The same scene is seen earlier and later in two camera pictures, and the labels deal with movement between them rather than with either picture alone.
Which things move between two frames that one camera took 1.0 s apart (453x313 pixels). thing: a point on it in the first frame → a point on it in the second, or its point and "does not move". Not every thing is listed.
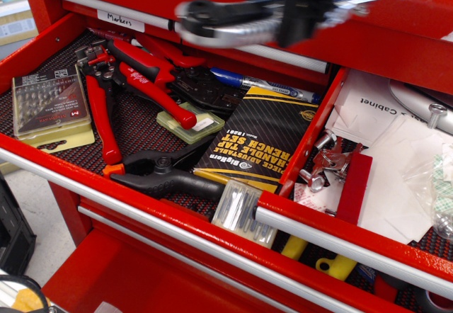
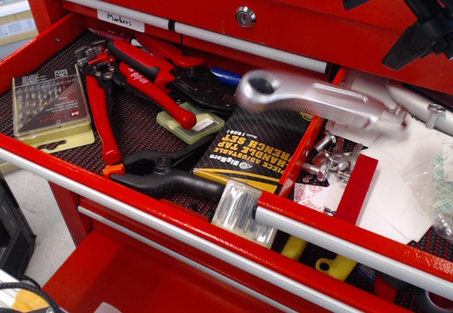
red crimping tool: x=167 y=77 does not move
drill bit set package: x=50 y=111 does not move
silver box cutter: x=239 y=20 → x=345 y=103
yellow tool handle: x=294 y=247 does not move
